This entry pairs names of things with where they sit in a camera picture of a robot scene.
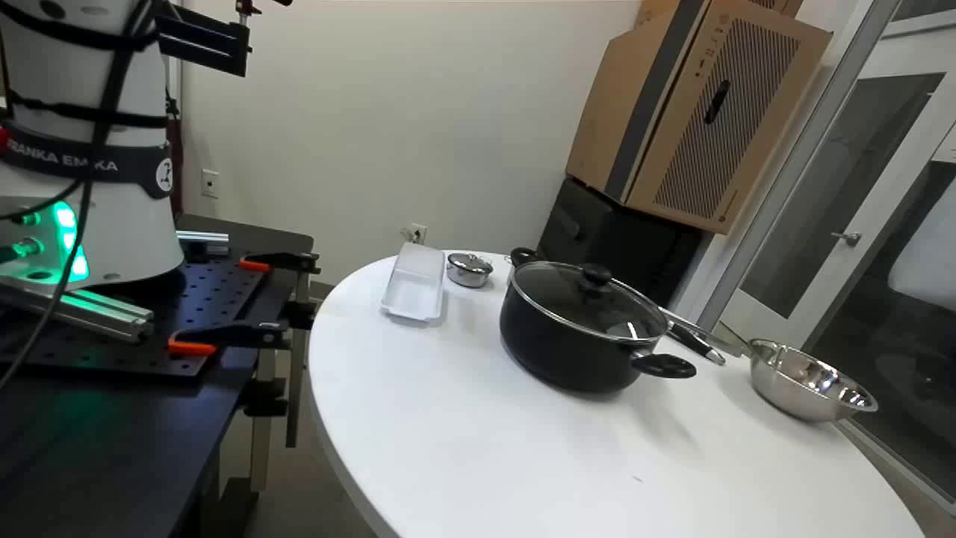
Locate small steel pot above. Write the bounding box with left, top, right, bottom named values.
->
left=443, top=251, right=495, bottom=293

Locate glass lid with black knob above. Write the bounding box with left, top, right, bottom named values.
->
left=507, top=260, right=671, bottom=348

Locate large black pot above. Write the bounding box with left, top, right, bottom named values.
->
left=495, top=246, right=700, bottom=399

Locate clear plastic container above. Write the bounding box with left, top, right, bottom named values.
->
left=380, top=241, right=452, bottom=329

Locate large black equipment case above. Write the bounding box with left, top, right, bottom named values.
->
left=534, top=173, right=718, bottom=309

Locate brown cardboard box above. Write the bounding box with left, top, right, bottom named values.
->
left=564, top=0, right=837, bottom=241

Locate black perforated workbench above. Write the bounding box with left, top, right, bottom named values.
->
left=0, top=214, right=322, bottom=538

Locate white glass door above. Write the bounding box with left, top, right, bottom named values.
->
left=718, top=27, right=956, bottom=504

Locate black clamp with orange handle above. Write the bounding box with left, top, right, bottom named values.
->
left=237, top=249, right=326, bottom=279
left=164, top=302, right=320, bottom=362

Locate dark camera stand pole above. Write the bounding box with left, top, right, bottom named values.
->
left=161, top=55, right=187, bottom=223

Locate black stereo camera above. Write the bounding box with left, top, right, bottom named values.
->
left=152, top=4, right=253, bottom=82

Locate aluminium profile rail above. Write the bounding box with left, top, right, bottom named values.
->
left=0, top=272, right=159, bottom=348

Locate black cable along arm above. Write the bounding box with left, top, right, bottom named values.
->
left=0, top=0, right=167, bottom=393

